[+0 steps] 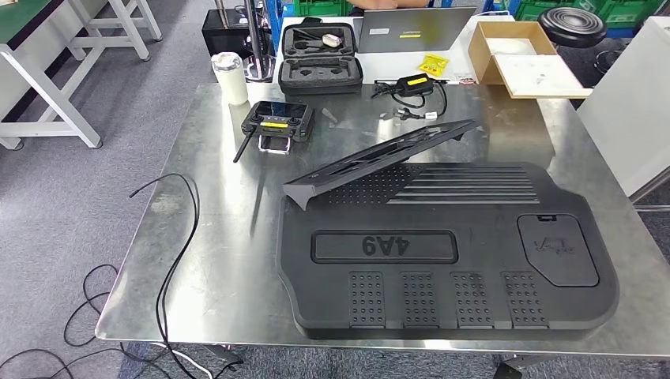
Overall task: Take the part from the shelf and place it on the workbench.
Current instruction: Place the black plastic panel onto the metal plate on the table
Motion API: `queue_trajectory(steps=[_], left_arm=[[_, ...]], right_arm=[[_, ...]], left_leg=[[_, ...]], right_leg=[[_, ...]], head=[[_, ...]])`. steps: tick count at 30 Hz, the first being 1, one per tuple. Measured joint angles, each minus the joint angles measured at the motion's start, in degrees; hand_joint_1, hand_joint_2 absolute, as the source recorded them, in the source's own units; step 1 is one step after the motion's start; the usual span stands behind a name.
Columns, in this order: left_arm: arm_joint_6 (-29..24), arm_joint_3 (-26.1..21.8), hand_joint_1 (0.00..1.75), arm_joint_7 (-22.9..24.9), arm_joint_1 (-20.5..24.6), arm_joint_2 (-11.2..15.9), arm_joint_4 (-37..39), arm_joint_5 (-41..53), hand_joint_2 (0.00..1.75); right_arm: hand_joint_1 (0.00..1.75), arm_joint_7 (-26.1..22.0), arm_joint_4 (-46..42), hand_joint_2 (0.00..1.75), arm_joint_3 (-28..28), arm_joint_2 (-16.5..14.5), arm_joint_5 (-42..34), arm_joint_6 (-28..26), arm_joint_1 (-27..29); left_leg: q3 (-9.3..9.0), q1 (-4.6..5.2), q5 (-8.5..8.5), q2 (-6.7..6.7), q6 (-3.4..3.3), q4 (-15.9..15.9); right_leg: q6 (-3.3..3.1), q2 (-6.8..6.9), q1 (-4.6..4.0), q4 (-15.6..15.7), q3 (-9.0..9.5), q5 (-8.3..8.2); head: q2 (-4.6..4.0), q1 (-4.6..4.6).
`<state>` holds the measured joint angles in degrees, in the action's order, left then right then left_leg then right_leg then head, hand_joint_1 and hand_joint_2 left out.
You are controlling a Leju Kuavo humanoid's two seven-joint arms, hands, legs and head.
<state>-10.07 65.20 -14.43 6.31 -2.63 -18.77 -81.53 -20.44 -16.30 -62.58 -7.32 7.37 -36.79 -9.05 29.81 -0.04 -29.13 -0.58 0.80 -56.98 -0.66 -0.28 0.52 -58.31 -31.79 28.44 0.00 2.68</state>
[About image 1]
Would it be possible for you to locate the long black plastic part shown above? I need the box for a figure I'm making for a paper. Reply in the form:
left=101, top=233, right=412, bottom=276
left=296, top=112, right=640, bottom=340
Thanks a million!
left=282, top=118, right=480, bottom=212

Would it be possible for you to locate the stainless steel workbench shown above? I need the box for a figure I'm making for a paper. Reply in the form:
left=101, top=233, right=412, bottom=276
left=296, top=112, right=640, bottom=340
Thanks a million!
left=96, top=81, right=670, bottom=379

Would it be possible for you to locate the black remote controller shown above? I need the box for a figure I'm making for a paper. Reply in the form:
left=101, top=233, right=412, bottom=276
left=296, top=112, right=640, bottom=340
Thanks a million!
left=234, top=100, right=316, bottom=163

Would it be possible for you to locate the black foam carrying case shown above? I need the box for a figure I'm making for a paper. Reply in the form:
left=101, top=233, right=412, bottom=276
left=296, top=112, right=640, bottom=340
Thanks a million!
left=277, top=21, right=365, bottom=96

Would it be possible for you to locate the black charger with yellow label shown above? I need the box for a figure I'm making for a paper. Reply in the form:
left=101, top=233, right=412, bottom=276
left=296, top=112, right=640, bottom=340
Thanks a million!
left=396, top=73, right=435, bottom=97

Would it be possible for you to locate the large black cover panel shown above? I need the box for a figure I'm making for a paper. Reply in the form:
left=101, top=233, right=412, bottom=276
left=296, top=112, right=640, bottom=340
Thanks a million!
left=276, top=162, right=620, bottom=341

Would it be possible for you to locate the chrome pole with round base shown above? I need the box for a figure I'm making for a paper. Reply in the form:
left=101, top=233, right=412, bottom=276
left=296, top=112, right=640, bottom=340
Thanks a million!
left=214, top=0, right=276, bottom=84

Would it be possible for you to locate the white tumbler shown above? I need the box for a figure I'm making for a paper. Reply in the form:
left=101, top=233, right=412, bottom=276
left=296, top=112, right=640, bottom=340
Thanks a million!
left=210, top=52, right=250, bottom=107

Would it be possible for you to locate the yellow packet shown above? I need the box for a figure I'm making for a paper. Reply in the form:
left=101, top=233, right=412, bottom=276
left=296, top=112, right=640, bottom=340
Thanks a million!
left=418, top=53, right=450, bottom=78

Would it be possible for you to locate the dark grey laptop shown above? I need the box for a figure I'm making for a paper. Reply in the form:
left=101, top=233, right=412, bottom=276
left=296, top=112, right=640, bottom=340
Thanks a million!
left=353, top=6, right=477, bottom=55

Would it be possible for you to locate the green plastic crate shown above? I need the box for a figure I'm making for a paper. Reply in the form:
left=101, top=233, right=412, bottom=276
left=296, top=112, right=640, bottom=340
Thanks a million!
left=515, top=0, right=670, bottom=30
left=290, top=0, right=352, bottom=17

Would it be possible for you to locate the person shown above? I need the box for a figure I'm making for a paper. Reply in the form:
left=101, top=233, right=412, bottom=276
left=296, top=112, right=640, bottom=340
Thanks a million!
left=348, top=0, right=431, bottom=12

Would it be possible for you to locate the black cabinet box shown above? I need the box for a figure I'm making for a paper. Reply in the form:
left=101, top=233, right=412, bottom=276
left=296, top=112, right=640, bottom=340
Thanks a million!
left=201, top=7, right=273, bottom=58

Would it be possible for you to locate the brown cardboard box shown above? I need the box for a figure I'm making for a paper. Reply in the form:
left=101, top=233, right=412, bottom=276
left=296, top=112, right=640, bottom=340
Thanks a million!
left=467, top=21, right=593, bottom=100

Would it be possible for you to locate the black round stool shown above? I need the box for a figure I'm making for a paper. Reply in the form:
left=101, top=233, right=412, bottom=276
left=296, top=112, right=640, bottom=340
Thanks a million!
left=537, top=6, right=627, bottom=75

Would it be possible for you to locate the white side board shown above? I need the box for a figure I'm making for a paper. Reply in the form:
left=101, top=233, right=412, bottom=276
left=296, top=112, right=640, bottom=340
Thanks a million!
left=575, top=15, right=670, bottom=197

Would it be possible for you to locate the stainless steel table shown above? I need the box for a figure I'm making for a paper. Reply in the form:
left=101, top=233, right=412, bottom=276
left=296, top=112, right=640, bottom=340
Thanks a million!
left=627, top=167, right=670, bottom=213

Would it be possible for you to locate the black charger cable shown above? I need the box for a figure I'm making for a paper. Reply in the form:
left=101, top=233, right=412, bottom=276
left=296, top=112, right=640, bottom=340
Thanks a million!
left=371, top=78, right=449, bottom=122

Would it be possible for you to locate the long black cable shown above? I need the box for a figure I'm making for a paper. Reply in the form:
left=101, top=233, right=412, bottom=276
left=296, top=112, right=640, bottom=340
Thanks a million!
left=129, top=173, right=244, bottom=379

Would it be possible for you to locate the blue metal post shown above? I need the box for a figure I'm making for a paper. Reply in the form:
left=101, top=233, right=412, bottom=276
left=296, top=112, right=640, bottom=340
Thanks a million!
left=262, top=0, right=286, bottom=54

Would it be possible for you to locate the white power cable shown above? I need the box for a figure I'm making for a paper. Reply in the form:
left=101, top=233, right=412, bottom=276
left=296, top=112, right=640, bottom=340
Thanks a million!
left=152, top=342, right=216, bottom=379

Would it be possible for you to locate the black floor cable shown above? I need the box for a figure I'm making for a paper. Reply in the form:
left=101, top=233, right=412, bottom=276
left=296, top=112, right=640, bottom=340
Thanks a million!
left=0, top=264, right=122, bottom=379

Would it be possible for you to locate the white frame table green top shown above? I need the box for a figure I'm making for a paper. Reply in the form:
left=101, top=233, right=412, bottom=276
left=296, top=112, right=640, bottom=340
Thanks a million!
left=0, top=0, right=103, bottom=150

